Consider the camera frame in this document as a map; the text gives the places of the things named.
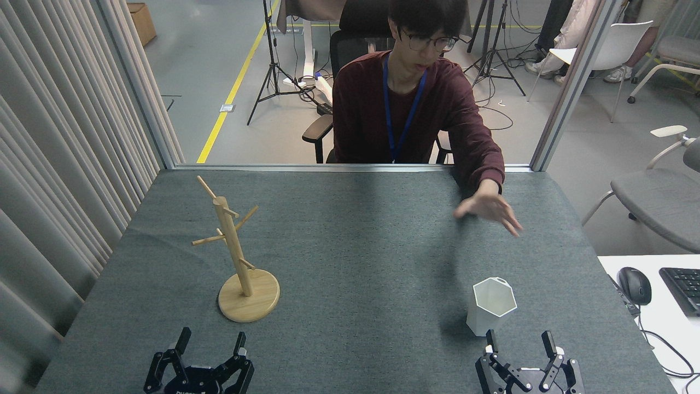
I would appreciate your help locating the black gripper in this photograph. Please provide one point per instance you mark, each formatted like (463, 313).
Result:
(529, 383)
(194, 380)

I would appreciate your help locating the white hexagonal cup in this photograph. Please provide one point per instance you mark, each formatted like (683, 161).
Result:
(484, 323)

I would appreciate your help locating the wooden cup rack stand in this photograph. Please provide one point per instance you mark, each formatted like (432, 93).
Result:
(249, 301)

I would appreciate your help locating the person's hand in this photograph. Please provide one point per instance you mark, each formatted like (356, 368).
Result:
(486, 207)

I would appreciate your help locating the black computer mouse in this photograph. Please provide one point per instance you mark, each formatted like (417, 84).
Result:
(635, 285)

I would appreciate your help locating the white desk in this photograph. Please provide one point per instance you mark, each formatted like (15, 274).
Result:
(667, 339)

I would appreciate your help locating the black keyboard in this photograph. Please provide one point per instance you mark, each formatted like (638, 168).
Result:
(684, 287)

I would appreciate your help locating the metal floor socket plate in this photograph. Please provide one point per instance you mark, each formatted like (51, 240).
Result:
(227, 108)

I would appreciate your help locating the black office chair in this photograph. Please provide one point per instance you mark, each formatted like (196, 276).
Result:
(317, 131)

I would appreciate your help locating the grey pleated curtain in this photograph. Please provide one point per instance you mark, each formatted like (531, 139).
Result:
(54, 137)

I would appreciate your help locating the black tripod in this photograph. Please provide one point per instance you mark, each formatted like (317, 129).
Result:
(494, 54)
(270, 54)

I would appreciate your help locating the white plastic chair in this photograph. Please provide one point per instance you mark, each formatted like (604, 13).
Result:
(623, 46)

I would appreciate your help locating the black glasses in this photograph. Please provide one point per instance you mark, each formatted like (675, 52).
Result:
(432, 42)

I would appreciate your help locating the cardboard box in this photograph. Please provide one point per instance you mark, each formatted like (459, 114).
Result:
(142, 22)

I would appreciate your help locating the background person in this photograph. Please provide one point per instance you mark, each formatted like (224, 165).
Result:
(656, 11)
(579, 22)

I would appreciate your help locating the grey chair with white frame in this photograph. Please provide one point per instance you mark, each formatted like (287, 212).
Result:
(656, 202)
(678, 49)

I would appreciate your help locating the silver frame rail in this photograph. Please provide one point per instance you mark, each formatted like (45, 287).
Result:
(273, 167)

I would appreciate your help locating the silver frame post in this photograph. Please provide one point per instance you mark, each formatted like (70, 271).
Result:
(571, 82)
(136, 82)

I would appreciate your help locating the white standing desk frame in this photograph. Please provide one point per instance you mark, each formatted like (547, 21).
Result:
(308, 49)

